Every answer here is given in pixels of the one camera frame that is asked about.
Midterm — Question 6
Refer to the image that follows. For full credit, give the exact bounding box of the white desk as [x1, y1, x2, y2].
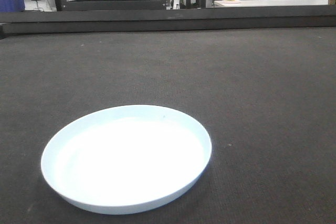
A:
[206, 0, 329, 8]

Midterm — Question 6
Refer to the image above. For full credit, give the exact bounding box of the light blue round tray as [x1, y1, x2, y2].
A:
[40, 105, 212, 215]

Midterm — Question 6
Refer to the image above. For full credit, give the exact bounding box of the black table edge rail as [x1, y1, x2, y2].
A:
[1, 5, 335, 38]

